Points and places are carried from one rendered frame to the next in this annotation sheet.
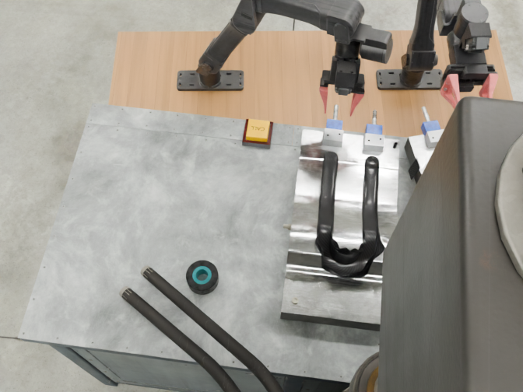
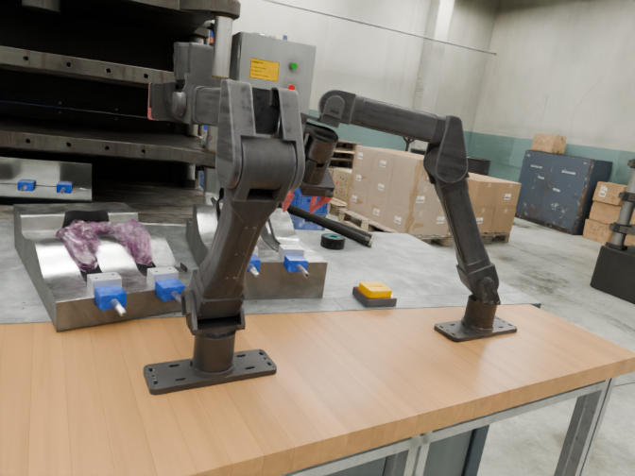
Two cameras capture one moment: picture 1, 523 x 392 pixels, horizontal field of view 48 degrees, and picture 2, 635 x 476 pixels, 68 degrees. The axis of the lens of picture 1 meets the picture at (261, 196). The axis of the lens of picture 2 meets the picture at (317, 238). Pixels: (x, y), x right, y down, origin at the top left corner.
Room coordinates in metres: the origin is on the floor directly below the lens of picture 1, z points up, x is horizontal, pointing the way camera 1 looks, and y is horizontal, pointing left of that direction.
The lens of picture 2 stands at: (1.76, -0.67, 1.21)
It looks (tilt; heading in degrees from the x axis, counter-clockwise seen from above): 14 degrees down; 149
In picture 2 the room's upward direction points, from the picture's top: 8 degrees clockwise
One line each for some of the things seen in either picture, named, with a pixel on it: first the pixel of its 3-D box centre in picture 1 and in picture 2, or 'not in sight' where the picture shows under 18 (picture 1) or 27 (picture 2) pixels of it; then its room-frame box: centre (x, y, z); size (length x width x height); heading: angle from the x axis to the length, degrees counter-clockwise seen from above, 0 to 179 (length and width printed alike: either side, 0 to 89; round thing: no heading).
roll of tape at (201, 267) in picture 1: (202, 277); (333, 241); (0.49, 0.15, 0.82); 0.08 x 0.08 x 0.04
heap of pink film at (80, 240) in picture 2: not in sight; (102, 233); (0.66, -0.57, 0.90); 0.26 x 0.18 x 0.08; 10
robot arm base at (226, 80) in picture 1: (209, 72); (479, 314); (1.11, 0.15, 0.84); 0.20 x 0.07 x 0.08; 90
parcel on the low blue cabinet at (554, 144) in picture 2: not in sight; (548, 143); (-3.13, 6.25, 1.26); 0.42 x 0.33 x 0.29; 175
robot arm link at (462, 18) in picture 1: (465, 19); (197, 80); (0.94, -0.45, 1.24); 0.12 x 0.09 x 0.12; 0
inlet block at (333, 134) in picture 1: (334, 125); (297, 264); (0.89, -0.20, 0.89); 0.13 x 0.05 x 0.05; 171
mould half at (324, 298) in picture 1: (343, 222); (247, 239); (0.62, -0.21, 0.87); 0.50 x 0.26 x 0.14; 172
